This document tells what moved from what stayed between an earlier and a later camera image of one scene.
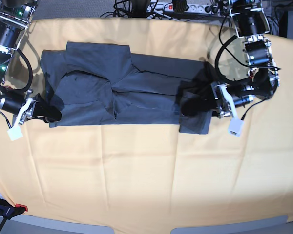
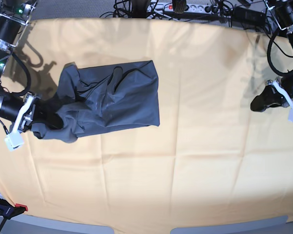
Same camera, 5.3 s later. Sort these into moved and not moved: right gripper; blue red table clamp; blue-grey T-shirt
Moved: blue-grey T-shirt; right gripper
Not moved: blue red table clamp
